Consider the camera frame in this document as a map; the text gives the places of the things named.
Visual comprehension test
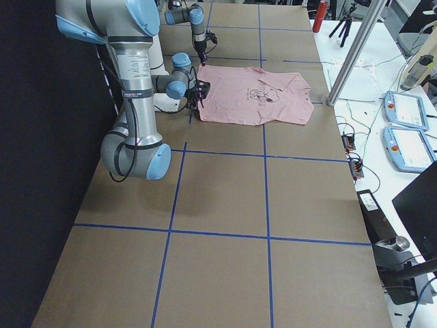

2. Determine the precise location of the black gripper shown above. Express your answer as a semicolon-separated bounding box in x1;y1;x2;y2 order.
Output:
193;31;217;66
189;80;210;110

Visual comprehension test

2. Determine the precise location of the pink printed t-shirt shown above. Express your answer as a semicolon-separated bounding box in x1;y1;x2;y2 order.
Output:
197;66;314;126

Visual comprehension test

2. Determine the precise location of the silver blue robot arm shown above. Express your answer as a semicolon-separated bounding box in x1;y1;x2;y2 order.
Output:
165;3;218;66
56;1;210;182

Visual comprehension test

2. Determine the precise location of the red cylinder bottle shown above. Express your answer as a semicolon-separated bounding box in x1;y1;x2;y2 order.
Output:
312;0;328;33

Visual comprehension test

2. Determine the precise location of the black curtain backdrop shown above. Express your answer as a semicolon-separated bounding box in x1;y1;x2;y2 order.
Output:
1;1;115;327

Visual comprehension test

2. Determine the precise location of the upper orange circuit board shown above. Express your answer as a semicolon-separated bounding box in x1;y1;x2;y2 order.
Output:
341;133;356;153

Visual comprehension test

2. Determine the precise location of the orange circuit board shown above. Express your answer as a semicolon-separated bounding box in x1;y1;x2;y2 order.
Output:
341;133;356;153
348;158;364;181

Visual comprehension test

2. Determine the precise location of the lower orange circuit board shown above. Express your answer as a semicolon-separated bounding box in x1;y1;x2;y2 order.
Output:
348;158;364;181

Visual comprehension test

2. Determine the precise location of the upper teach pendant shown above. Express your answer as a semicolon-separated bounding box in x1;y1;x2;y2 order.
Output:
384;91;429;131

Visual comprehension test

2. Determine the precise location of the teach pendant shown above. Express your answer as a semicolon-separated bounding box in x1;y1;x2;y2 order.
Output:
382;126;436;174
384;91;429;131

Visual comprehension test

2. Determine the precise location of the clear water bottle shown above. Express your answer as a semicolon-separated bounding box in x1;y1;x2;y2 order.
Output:
400;54;434;91

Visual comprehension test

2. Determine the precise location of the lower teach pendant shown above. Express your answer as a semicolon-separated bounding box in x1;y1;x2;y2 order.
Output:
382;126;436;174

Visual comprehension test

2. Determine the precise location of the black power box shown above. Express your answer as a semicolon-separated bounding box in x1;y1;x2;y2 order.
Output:
356;189;397;244

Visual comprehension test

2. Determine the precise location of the black monitor corner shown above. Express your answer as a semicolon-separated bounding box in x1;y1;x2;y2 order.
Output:
392;163;437;260

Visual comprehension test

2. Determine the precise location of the black camera tripod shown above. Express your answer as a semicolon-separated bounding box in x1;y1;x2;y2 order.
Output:
328;5;356;48

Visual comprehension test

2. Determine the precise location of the aluminium frame post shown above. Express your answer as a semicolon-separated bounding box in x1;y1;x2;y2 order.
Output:
326;0;391;107

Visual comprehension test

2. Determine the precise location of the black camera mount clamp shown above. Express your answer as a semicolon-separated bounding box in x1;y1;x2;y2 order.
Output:
372;241;436;305

